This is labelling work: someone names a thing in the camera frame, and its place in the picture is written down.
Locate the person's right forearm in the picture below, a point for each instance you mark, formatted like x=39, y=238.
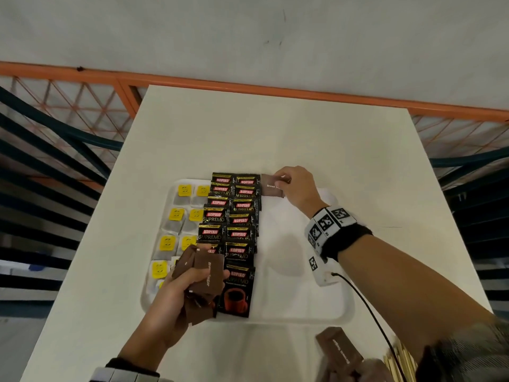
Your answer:
x=405, y=290

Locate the pile of brown packets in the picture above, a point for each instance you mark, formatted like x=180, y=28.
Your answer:
x=370, y=371

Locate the person's right thumb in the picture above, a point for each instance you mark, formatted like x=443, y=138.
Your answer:
x=287, y=181

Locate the person's left thumb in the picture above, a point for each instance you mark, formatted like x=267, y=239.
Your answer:
x=206, y=275

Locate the dark green metal bars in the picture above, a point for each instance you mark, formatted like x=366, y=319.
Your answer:
x=481, y=194
x=47, y=171

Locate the orange metal mesh railing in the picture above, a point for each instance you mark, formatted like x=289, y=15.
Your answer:
x=127, y=85

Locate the plaid sleeve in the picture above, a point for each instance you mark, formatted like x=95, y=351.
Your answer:
x=465, y=354

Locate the person's right hand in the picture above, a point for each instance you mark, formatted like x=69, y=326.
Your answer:
x=302, y=190

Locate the brown sachet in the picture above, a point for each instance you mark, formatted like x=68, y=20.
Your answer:
x=340, y=350
x=272, y=186

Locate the white wrist tracker with markers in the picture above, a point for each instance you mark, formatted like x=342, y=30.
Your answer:
x=330, y=224

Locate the person's left hand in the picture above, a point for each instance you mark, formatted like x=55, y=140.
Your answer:
x=171, y=306

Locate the person's left forearm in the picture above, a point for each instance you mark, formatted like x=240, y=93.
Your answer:
x=145, y=346

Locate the bunch of brown packets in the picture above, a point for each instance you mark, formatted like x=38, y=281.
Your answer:
x=206, y=274

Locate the rows of black coffee packets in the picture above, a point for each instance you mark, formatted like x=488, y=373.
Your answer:
x=238, y=238

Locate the rows of yellow-tagged tea bags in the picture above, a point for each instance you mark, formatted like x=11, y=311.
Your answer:
x=177, y=214

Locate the bundle of golden sticks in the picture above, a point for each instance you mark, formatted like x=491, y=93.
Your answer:
x=401, y=364

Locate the white plastic tray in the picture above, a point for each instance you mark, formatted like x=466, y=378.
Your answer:
x=302, y=274

